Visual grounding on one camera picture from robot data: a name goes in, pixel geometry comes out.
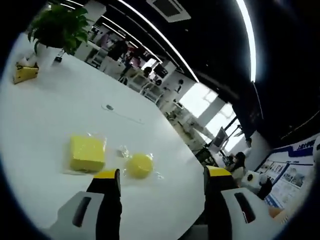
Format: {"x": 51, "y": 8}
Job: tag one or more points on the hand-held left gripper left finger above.
{"x": 107, "y": 200}

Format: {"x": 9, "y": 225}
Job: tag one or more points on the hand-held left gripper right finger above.
{"x": 220, "y": 200}

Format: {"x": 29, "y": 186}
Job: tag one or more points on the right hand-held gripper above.
{"x": 251, "y": 180}

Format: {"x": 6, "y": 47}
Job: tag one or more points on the round yellow silicone block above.
{"x": 139, "y": 166}

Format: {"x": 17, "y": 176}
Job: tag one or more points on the square yellow silicone block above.
{"x": 87, "y": 155}

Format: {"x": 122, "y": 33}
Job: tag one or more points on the clear plastic wrapper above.
{"x": 124, "y": 152}

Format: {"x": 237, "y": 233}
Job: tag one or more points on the standing display screen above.
{"x": 220, "y": 138}

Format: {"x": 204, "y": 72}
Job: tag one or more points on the long ceiling light strip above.
{"x": 247, "y": 37}
{"x": 160, "y": 40}

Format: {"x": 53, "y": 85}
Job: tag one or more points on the small black desk item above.
{"x": 59, "y": 57}

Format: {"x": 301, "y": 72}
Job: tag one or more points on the yellow tissue box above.
{"x": 26, "y": 72}

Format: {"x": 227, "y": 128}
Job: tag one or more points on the white plant pot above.
{"x": 48, "y": 56}

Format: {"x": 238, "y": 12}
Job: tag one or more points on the green potted plant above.
{"x": 60, "y": 25}

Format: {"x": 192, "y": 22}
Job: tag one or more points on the ceiling air conditioner unit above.
{"x": 170, "y": 10}

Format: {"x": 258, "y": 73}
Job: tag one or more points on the blue white wall poster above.
{"x": 287, "y": 172}

